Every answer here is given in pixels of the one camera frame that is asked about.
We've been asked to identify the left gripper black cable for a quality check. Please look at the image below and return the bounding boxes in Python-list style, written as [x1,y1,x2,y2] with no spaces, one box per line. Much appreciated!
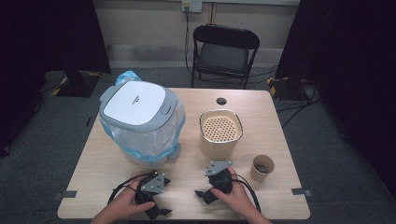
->
[106,173,151,205]

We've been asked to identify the beige strainer-top waste bucket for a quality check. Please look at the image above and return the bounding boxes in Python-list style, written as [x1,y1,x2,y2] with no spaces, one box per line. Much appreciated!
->
[198,108,245,161]

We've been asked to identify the black wall socket cable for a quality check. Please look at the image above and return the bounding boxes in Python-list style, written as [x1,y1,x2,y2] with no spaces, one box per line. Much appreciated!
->
[184,7,194,77]

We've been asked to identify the blue-edged clear trash bag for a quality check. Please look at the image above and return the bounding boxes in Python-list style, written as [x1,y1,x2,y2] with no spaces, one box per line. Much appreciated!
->
[100,70,187,165]

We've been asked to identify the white wall socket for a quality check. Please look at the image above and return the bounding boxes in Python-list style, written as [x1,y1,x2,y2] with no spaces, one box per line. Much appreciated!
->
[181,0,204,14]

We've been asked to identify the black folding chair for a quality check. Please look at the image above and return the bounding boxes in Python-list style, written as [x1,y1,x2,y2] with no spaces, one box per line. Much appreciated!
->
[190,23,262,91]

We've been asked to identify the person's right hand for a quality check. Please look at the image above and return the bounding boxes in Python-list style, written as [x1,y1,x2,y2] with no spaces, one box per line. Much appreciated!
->
[209,166,251,216]

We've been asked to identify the black stand base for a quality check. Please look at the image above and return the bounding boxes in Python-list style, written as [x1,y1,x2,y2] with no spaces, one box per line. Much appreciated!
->
[266,76,310,102]
[55,69,103,98]

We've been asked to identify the grey tape strip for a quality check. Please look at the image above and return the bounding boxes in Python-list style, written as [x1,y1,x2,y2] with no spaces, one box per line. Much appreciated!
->
[51,189,78,202]
[290,187,314,198]

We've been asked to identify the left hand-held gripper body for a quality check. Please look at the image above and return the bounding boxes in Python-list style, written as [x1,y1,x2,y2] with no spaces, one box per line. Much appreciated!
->
[134,169,172,207]

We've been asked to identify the person's left hand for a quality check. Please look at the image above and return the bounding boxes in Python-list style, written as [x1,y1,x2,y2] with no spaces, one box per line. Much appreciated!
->
[106,172,157,220]

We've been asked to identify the black floor cables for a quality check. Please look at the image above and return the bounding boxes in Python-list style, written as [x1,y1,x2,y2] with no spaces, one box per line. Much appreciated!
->
[248,64,322,129]

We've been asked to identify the black curtain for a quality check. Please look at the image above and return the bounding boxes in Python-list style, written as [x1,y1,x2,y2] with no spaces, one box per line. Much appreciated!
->
[0,0,112,157]
[275,0,396,200]

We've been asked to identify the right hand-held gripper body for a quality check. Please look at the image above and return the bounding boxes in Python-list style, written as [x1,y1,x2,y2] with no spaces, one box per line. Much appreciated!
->
[204,160,233,196]

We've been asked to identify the dark wet tea dregs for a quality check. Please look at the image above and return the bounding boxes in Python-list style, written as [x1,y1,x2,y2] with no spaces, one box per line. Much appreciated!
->
[255,163,270,175]

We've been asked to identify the brown paper cup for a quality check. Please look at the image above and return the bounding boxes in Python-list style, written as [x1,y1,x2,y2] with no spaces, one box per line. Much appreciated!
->
[249,154,276,183]

